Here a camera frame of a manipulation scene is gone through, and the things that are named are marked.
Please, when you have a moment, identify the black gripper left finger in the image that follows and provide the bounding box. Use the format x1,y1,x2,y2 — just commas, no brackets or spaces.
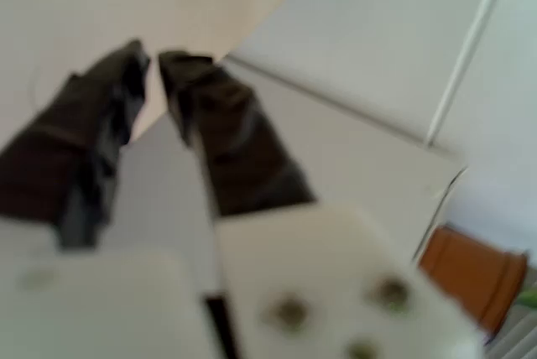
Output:
0,39,151,250

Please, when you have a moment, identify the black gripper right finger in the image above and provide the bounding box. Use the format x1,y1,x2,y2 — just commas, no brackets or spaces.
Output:
158,50,484,359

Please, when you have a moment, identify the terracotta flower pot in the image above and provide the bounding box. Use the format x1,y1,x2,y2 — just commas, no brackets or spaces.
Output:
418,226,529,336

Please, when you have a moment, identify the white radiator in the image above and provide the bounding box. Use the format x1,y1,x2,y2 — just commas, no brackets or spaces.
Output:
486,310,537,359

